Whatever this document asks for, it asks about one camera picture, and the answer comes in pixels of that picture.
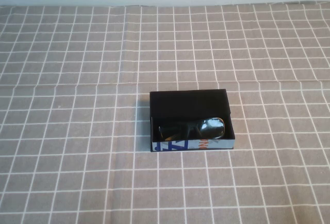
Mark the black-framed glasses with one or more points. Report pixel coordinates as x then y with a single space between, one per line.
211 127

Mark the black glasses case, printed side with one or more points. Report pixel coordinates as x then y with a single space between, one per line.
188 103

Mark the grey white-grid tablecloth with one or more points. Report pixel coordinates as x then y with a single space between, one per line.
77 105

